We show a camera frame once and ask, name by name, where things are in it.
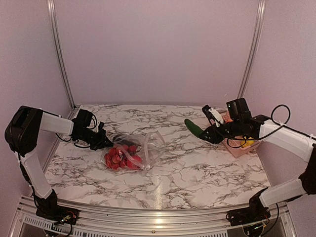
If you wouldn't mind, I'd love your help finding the aluminium frame post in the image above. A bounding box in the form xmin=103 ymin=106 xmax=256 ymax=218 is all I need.
xmin=237 ymin=0 xmax=267 ymax=98
xmin=47 ymin=0 xmax=76 ymax=110

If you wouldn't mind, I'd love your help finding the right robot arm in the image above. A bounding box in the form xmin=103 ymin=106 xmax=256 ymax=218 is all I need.
xmin=199 ymin=98 xmax=316 ymax=221

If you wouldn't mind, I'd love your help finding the right aluminium frame post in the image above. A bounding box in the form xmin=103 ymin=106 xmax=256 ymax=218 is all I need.
xmin=237 ymin=0 xmax=267 ymax=98

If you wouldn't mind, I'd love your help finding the left aluminium frame post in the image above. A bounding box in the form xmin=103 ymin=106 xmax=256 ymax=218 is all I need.
xmin=47 ymin=0 xmax=76 ymax=110

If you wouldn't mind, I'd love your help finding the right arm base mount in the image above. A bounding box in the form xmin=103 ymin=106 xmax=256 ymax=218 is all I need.
xmin=226 ymin=208 xmax=271 ymax=226

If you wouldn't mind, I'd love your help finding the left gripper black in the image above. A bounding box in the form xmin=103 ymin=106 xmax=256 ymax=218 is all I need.
xmin=77 ymin=128 xmax=113 ymax=150

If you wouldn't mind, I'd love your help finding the red fake tomato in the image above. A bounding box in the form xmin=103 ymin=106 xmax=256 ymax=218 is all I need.
xmin=127 ymin=145 xmax=137 ymax=156

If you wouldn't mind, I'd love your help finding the green fake cucumber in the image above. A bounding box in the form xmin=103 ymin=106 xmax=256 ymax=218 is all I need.
xmin=184 ymin=118 xmax=203 ymax=138

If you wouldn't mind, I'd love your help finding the clear zip top bag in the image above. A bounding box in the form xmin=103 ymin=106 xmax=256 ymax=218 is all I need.
xmin=101 ymin=131 xmax=166 ymax=172

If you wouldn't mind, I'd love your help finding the yellow fake pepper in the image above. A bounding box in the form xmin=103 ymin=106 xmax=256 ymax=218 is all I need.
xmin=241 ymin=136 xmax=255 ymax=148

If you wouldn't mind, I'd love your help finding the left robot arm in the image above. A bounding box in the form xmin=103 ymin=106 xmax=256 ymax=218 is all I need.
xmin=4 ymin=106 xmax=113 ymax=220

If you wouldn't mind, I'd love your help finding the pink plastic basket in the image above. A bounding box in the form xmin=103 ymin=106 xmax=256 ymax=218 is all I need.
xmin=219 ymin=109 xmax=261 ymax=158

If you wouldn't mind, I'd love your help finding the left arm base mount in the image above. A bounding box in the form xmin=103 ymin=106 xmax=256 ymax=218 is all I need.
xmin=36 ymin=206 xmax=79 ymax=225

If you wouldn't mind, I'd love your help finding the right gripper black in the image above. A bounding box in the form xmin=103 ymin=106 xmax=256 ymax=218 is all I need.
xmin=199 ymin=119 xmax=242 ymax=144

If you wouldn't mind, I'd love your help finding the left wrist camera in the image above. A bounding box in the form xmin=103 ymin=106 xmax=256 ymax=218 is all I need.
xmin=97 ymin=122 xmax=104 ymax=134

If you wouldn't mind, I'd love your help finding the aluminium front rail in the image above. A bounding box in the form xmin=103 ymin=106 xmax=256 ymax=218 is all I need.
xmin=7 ymin=196 xmax=297 ymax=237

